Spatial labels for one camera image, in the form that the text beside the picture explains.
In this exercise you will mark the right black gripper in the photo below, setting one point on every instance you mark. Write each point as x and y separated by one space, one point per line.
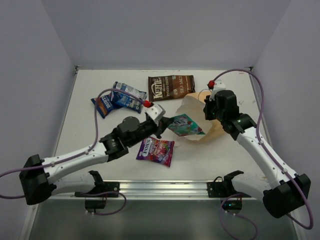
209 102

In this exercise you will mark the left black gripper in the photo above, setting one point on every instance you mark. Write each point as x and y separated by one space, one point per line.
161 124

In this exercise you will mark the teal Fox's mint bag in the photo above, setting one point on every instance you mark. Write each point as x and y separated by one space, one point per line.
182 125

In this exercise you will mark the purple Fox's candy bag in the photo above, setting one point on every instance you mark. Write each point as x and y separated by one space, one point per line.
156 151

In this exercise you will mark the brown paper bag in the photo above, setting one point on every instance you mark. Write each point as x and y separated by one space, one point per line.
193 105

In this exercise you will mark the dark brown snack packet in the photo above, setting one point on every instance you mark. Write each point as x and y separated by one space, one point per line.
163 88

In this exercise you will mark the blue white snack packet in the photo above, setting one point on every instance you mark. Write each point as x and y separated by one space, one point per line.
128 97

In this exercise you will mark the blue chip snack bag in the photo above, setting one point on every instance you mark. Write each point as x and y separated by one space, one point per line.
104 105

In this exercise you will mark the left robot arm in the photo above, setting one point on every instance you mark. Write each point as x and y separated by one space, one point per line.
43 178

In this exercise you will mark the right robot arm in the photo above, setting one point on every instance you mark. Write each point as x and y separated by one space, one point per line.
285 190

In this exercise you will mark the right black controller box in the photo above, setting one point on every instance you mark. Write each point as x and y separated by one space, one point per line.
234 206

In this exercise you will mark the black controller box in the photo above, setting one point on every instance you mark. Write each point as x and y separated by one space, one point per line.
234 206
92 205

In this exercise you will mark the left black controller box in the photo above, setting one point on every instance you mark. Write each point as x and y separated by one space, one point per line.
92 205

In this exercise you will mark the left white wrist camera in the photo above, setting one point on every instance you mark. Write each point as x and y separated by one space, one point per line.
154 111

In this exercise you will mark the aluminium mounting rail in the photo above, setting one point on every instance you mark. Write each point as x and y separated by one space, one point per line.
175 188

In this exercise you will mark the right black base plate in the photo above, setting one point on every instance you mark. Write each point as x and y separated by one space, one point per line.
220 187

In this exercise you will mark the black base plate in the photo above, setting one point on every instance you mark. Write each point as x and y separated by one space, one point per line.
101 189
220 187

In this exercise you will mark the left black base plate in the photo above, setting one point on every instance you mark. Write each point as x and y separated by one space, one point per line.
101 189

